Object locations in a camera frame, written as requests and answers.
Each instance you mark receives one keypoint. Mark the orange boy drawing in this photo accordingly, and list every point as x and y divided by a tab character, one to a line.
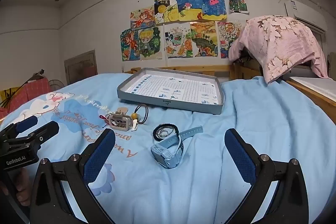
128	45

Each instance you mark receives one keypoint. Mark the grey tray with grid mat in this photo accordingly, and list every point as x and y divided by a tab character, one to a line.
168	87

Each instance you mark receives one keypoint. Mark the small white charm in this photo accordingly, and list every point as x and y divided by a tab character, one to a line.
135	125

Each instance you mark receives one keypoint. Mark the pink floral cloth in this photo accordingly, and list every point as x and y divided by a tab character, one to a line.
283	43

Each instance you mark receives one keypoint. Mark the red plaid cloth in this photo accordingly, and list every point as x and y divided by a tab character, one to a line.
29	92

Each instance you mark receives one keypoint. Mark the wooden bed frame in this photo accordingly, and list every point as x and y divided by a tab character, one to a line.
183	69

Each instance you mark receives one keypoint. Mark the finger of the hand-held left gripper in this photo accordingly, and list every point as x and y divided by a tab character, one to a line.
27	123
44	130

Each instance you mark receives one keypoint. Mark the orange landscape drawing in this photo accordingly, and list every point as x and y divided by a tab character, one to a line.
204	39

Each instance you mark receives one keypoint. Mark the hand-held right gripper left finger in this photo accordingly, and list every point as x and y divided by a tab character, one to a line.
99	155

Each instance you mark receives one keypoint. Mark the black and yellow drawing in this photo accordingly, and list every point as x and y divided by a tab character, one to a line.
164	10

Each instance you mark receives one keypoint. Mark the framed picture on wall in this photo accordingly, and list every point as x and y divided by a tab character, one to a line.
80	67

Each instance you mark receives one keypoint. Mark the fruit and cup drawing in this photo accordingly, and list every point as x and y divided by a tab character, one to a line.
178	41

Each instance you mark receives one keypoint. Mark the light blue printed bed sheet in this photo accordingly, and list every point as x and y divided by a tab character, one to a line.
262	121

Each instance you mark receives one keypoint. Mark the wooden board with white top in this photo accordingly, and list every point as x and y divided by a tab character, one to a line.
312	85

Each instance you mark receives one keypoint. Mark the blue sea drawing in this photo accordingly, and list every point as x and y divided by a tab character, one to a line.
200	5

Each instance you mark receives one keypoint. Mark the white air conditioner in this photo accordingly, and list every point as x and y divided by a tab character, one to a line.
304	11

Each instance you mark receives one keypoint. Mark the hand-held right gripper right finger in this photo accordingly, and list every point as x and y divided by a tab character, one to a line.
239	158

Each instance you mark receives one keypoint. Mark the electric fan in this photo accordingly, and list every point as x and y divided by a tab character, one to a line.
55	85

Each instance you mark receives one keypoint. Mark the blonde girl drawing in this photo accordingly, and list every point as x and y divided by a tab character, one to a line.
149	43

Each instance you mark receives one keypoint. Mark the orange-haired girl drawing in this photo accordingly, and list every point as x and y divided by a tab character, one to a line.
143	18

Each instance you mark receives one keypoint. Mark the black woven band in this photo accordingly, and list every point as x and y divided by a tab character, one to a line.
157	138

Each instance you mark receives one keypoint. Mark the person's left hand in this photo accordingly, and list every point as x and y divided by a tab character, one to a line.
23	187

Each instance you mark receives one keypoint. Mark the light blue wristwatch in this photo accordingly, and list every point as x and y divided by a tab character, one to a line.
168	151

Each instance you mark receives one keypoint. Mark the red patterned drawing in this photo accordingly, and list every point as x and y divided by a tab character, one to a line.
227	37

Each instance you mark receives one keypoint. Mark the yellow box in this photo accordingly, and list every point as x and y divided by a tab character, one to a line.
4	96

